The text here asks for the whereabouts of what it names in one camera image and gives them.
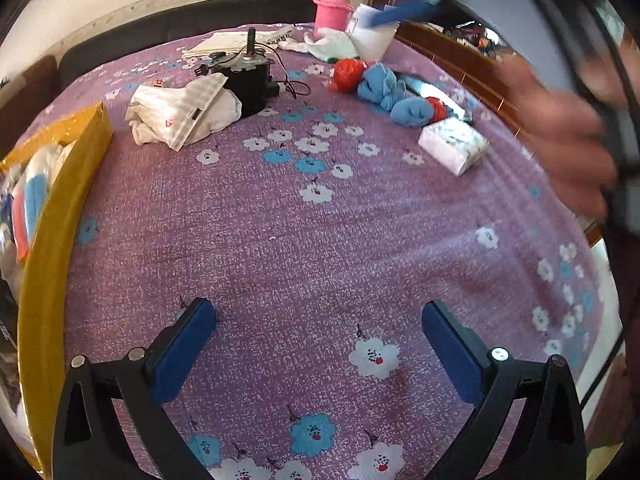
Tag blue packet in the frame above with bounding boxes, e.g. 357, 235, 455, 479
12, 162, 54, 261

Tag white sock with green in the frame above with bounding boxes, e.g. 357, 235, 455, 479
278, 27, 360, 64

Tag lemon print tissue pack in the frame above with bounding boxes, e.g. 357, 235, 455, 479
418, 118, 490, 177

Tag white plastic jar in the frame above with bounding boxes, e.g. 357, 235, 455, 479
349, 3, 401, 62

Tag black electric motor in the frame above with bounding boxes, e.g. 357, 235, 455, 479
197, 27, 311, 117

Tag pink thermos bottle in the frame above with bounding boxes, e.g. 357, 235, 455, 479
313, 0, 354, 32

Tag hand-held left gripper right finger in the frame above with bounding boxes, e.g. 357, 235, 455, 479
421, 300, 587, 480

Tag clear zip bag red mark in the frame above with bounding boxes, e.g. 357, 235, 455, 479
164, 73, 229, 152

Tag black sofa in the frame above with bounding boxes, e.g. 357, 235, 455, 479
59, 0, 322, 88

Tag pile of small tools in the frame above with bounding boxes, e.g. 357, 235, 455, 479
442, 20, 501, 53

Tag black cable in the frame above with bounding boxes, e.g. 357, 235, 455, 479
579, 327, 627, 407

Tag blue knitted cloth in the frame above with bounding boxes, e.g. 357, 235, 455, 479
389, 97, 436, 129
358, 62, 409, 112

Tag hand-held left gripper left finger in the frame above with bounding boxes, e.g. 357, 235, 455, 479
52, 297, 218, 480

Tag person's right hand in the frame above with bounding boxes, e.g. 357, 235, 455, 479
499, 54, 621, 217

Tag yellow box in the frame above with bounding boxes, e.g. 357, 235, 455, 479
0, 101, 114, 478

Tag brown window ledge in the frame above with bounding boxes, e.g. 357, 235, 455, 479
397, 19, 531, 128

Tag small white packet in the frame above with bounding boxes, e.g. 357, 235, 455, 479
30, 141, 77, 181

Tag white cloth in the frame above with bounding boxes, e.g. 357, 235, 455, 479
124, 84, 244, 147

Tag purple floral tablecloth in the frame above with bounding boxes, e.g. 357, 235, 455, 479
20, 22, 608, 480

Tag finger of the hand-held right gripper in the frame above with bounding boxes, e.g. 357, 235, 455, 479
366, 0, 453, 29

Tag paper booklets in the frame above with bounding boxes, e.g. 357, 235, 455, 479
181, 27, 292, 59

